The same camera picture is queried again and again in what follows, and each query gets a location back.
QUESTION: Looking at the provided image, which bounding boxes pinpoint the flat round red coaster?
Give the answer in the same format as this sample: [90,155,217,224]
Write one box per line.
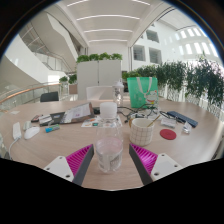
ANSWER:
[159,128,177,141]

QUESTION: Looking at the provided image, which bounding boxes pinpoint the blue and green marker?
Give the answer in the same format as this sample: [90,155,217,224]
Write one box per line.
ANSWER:
[44,124,61,134]

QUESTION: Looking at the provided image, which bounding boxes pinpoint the white power strip cable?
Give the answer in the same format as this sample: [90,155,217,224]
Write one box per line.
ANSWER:
[7,137,18,158]

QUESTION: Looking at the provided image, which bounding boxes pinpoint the clear tumbler with white lid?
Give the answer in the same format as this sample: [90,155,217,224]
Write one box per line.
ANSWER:
[112,79,125,105]

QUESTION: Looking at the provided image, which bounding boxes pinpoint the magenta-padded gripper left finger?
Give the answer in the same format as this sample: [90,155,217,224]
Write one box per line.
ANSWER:
[43,143,95,187]

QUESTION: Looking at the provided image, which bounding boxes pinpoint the clear plastic water bottle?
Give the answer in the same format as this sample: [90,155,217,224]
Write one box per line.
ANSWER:
[95,101,124,174]

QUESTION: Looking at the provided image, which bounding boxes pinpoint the small white tag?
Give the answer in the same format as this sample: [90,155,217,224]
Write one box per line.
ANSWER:
[182,121,193,134]

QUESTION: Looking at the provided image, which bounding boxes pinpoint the white cabinet with plants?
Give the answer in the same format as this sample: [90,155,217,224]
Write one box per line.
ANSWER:
[75,52,124,100]

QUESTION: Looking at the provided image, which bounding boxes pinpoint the white grid-patterned cup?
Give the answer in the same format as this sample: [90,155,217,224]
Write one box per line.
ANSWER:
[129,117,155,147]

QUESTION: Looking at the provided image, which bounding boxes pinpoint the ceiling light strips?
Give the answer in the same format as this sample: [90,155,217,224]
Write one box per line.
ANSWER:
[66,0,149,43]

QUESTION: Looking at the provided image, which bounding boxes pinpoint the white printed card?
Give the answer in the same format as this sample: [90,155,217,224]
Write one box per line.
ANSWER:
[160,117,178,129]

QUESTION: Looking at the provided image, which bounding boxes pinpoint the green tote bag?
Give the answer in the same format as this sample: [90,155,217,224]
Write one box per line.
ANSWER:
[126,76,160,109]

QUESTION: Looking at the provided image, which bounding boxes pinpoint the small white earbud case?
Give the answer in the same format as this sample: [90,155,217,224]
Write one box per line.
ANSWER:
[22,120,33,132]

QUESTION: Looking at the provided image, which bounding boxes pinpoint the green hedge plant row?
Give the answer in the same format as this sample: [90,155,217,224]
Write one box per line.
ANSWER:
[122,58,224,111]

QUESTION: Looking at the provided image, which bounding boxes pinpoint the glass railing with wooden handrail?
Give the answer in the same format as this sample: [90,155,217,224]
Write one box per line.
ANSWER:
[0,82,61,113]

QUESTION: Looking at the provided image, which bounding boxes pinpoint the black flat case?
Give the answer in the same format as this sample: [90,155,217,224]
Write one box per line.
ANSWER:
[39,111,66,127]

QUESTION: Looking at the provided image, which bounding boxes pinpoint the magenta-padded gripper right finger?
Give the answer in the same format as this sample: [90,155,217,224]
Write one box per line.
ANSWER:
[128,143,184,186]

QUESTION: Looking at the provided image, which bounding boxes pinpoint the black cable tangle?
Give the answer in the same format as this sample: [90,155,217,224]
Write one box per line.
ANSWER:
[117,104,168,121]

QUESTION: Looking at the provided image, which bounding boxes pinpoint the white power strip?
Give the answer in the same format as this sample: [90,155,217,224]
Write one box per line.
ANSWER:
[12,121,22,141]

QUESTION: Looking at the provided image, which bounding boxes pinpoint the dark blue keyboard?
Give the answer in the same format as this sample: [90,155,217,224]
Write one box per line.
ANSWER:
[166,110,199,129]

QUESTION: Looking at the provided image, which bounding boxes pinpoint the potted green plants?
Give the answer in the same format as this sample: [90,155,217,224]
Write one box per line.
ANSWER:
[59,73,78,95]

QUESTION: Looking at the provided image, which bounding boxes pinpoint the colourful sticker sheet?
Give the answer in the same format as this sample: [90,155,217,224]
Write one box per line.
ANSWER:
[80,116,101,129]

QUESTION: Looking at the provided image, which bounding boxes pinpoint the black chair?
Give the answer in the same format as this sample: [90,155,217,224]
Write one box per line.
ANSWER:
[39,91,60,103]

